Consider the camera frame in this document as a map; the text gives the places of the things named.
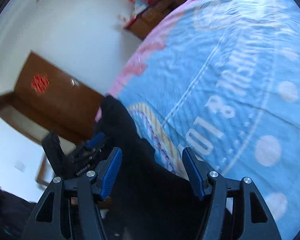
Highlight blue pink bed sheet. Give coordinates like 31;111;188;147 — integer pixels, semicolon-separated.
108;0;300;239

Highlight wooden desk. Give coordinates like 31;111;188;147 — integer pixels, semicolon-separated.
123;0;186;40

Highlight brown wooden door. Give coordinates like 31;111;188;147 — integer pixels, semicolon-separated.
0;52;104;144

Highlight black pants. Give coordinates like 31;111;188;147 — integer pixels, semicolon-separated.
94;95;204;239

